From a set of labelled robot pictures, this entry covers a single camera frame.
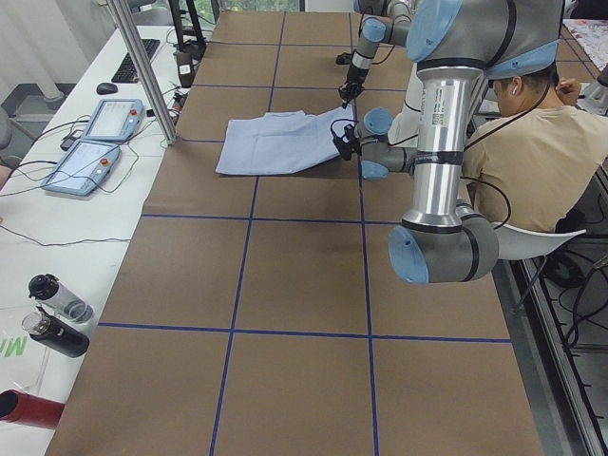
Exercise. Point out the aluminium frame post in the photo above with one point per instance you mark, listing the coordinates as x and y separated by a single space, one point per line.
122 16

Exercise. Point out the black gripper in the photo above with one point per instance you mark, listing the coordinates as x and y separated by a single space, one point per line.
355 76
348 148

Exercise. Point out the red cylinder bottle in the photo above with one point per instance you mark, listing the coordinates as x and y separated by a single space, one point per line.
25 409

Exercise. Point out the white chair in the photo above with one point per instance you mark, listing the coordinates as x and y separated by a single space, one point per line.
520 244

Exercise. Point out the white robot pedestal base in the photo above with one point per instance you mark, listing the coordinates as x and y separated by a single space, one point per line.
405 126

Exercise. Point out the light blue striped shirt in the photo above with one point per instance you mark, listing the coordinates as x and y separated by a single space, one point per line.
279 143

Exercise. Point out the black water bottle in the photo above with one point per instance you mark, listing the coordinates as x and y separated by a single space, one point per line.
53 333

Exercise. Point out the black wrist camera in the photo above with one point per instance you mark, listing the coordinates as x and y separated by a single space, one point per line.
343 59
343 147

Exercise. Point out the clear water bottle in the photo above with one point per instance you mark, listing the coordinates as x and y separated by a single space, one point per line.
47 289

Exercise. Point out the lower teach pendant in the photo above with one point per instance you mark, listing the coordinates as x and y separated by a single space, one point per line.
83 168

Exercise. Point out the person in beige shirt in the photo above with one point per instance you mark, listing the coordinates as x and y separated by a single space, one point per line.
531 166

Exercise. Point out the upper teach pendant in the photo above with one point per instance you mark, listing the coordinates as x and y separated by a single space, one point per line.
114 120

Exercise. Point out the black computer mouse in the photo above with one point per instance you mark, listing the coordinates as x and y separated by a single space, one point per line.
106 88

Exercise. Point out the teach pendant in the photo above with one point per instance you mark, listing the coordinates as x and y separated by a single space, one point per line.
83 168
114 120

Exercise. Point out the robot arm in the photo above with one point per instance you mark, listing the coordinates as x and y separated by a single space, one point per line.
457 47
382 22

